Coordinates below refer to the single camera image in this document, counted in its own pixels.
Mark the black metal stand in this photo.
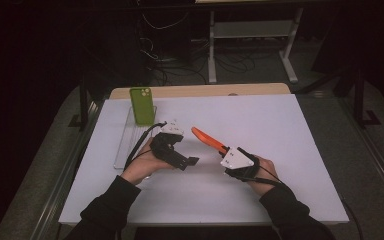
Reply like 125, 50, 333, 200
68, 73, 91, 131
353, 66, 382, 129

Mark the bundle of floor cables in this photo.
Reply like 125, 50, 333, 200
146, 49, 271, 86

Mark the orange phone case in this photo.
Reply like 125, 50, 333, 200
191, 126, 230, 156

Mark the hand-held gripper black cable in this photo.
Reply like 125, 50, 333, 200
123, 121, 168, 171
243, 164, 364, 240

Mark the right hand-held gripper black cable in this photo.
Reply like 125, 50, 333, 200
243, 164, 364, 240

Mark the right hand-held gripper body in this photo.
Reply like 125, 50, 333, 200
220, 145, 261, 183

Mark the person's left hand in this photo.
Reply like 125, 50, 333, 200
120, 137, 174, 187

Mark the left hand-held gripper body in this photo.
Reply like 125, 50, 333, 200
149, 119, 190, 172

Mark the white metal desk frame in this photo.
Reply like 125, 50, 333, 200
194, 0, 304, 84

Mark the clear plastic rack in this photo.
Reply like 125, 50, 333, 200
113, 105, 160, 170

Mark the left hand-held gripper black cable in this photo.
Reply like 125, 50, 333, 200
123, 121, 168, 171

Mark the green clown print phone case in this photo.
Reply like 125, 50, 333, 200
129, 87, 157, 127

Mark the person's right hand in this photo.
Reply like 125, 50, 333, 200
250, 155, 280, 198

